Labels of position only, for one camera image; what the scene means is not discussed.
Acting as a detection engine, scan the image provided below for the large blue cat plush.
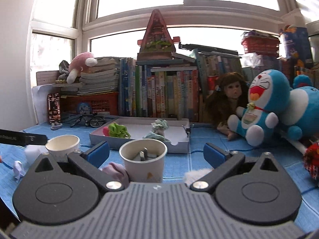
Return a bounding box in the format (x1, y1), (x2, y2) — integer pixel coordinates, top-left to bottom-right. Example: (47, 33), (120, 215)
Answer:
(277, 75), (319, 142)

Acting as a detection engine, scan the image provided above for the red plastic crate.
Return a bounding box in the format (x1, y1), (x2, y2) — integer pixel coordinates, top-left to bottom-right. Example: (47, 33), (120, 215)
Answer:
(60, 92), (119, 116)

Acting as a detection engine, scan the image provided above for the small blue cat plush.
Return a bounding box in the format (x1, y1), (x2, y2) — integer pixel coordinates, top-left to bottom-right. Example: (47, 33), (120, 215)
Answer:
(227, 69), (292, 146)

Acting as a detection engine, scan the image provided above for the small pale lilac item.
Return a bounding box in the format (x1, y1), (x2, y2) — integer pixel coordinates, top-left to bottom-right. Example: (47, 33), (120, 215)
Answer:
(13, 161), (25, 180)

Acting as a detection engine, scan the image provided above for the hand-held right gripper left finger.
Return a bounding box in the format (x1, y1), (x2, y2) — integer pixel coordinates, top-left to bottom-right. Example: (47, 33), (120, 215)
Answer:
(26, 141), (125, 192)

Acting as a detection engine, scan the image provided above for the patterned crumpled cloth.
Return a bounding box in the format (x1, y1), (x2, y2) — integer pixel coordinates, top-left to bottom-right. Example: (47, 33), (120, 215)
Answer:
(151, 119), (170, 137)

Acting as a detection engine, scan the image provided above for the paper cup with black scribbles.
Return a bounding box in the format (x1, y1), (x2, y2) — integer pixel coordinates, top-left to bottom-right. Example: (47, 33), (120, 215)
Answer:
(45, 134), (81, 166)

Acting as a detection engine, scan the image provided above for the pink mushroom plush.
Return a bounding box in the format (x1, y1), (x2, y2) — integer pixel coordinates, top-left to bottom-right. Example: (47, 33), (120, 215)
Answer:
(66, 52), (98, 84)

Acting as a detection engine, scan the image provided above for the triangular toy house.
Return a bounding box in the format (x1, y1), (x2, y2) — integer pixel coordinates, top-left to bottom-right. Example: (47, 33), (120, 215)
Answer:
(137, 9), (180, 60)

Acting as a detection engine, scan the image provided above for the red plaid soft item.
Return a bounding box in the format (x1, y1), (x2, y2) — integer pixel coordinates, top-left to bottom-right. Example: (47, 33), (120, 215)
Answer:
(303, 142), (319, 187)

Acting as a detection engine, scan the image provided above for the light green cloth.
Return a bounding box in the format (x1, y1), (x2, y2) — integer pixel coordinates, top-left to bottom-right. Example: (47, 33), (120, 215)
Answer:
(143, 132), (172, 143)

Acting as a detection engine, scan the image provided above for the blue checked tablecloth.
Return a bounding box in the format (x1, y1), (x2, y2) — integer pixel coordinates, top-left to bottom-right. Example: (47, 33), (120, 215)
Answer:
(0, 122), (319, 229)

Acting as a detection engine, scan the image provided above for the white rod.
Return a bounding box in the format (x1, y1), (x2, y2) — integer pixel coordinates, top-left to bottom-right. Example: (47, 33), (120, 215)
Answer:
(279, 129), (308, 155)

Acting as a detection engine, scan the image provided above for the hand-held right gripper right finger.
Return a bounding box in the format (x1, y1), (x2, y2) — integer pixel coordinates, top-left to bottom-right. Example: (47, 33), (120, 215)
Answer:
(189, 142), (289, 192)

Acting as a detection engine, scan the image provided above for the paper cup with coloured drawing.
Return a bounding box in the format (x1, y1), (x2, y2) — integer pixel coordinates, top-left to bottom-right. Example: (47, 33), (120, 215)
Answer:
(119, 139), (168, 183)

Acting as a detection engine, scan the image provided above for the white window frame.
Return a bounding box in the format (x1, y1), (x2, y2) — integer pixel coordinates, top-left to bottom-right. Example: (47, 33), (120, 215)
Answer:
(30, 0), (319, 65)

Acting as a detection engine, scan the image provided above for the brown haired doll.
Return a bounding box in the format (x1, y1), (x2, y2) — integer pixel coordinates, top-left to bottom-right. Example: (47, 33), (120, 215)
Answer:
(204, 72), (250, 141)

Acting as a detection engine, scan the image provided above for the white fluffy pompom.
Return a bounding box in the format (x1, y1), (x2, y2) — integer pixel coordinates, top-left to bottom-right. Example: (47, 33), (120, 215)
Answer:
(184, 168), (213, 186)

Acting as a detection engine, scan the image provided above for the green scrunchie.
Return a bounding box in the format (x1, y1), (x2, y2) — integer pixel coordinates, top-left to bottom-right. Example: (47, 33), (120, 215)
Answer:
(108, 123), (131, 138)

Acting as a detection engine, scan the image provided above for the grey plug adapter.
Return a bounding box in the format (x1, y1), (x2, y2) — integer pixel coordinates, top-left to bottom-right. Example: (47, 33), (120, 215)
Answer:
(133, 147), (160, 161)

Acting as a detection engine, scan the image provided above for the white paper sheet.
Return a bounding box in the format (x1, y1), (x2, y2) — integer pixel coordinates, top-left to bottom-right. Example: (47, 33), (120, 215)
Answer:
(32, 85), (50, 123)

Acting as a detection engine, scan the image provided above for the small red basket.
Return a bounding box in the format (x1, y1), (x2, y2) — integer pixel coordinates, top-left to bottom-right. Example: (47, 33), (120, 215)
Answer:
(240, 30), (281, 55)

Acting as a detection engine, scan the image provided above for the clear plastic bag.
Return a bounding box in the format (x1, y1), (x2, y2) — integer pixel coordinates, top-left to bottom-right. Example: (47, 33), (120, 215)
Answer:
(242, 52), (282, 68)

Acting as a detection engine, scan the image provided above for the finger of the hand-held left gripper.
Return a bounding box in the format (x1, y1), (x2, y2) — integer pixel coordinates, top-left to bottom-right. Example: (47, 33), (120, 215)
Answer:
(25, 133), (48, 145)

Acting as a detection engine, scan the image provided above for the white foam block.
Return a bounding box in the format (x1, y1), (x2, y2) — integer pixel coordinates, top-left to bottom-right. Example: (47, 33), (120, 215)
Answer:
(24, 145), (48, 166)

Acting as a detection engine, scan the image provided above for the grid cutting board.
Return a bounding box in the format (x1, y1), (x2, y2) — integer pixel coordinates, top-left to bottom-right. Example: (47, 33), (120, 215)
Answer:
(36, 70), (61, 86)

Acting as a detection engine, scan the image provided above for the black toy bicycle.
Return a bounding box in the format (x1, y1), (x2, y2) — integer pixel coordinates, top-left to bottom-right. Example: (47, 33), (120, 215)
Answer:
(70, 113), (106, 128)

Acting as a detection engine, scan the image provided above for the stack of flat books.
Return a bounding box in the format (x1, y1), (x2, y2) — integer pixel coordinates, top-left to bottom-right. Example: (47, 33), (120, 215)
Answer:
(61, 57), (120, 96)

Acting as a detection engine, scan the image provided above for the blue printed box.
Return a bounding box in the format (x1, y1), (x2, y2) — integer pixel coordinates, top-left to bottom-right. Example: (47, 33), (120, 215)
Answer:
(279, 25), (313, 61)

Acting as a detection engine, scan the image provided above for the grey cardboard tray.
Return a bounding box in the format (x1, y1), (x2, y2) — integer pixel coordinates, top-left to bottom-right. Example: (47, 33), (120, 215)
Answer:
(89, 116), (192, 153)

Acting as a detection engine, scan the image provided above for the pale purple sock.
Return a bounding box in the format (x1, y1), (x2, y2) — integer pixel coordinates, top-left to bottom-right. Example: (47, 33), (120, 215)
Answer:
(102, 162), (129, 183)

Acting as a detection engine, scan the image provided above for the grey elephant plush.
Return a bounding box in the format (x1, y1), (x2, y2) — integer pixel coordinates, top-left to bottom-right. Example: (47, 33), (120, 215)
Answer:
(56, 60), (71, 84)

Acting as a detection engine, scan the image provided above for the row of upright books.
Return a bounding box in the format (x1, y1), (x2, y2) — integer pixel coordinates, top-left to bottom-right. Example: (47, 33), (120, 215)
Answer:
(118, 48), (252, 122)

